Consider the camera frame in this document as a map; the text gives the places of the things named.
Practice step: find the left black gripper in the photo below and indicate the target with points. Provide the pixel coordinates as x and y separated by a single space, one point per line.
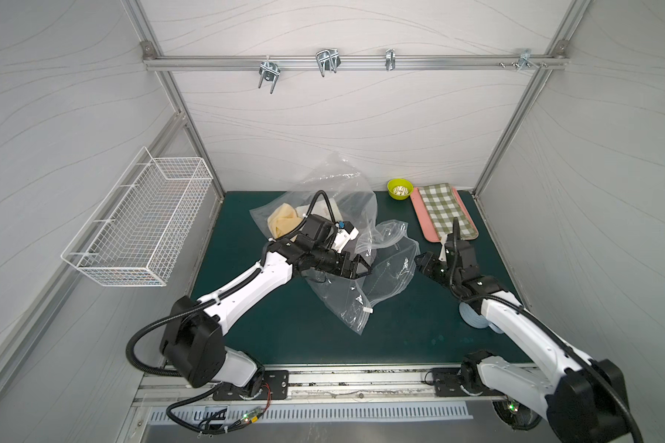
343 263

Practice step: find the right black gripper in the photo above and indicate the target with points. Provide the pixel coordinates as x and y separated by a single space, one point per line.
438 267

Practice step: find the yellow towel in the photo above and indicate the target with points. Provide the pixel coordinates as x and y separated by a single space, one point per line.
285 219

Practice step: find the clear plastic vacuum bag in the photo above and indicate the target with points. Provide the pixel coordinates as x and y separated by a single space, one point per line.
385 246

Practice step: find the white patterned towel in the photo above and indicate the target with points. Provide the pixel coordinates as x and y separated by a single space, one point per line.
322 209

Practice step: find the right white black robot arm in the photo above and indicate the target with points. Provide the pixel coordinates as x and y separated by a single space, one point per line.
581 398

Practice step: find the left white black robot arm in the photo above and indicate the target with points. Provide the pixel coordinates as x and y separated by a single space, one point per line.
194 341

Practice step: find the pink tray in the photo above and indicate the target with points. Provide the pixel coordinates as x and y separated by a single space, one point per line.
424 218

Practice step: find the light blue mug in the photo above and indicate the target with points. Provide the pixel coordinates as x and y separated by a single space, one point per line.
475 320

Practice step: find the green checkered cloth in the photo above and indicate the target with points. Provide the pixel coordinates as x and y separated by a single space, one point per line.
443 204

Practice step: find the green small bowl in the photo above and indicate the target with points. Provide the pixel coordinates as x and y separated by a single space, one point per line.
399 189

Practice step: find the metal hook clamp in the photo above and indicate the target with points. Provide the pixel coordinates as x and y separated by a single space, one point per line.
328 60
269 73
390 60
524 62

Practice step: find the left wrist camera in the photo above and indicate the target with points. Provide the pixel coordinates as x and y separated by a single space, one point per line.
345 233

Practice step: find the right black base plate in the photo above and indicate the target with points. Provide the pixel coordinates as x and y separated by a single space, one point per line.
446 382

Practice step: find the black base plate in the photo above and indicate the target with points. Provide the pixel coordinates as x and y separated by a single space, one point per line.
446 382
266 384

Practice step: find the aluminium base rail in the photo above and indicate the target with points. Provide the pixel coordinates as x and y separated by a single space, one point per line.
363 384

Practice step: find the white vented cable duct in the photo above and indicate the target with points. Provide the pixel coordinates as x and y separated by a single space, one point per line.
374 412

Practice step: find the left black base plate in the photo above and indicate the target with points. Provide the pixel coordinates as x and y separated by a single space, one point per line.
266 384

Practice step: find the white wire basket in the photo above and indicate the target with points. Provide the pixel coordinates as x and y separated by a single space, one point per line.
135 235

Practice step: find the aluminium cross rail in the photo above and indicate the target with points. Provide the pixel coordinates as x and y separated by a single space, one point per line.
300 63

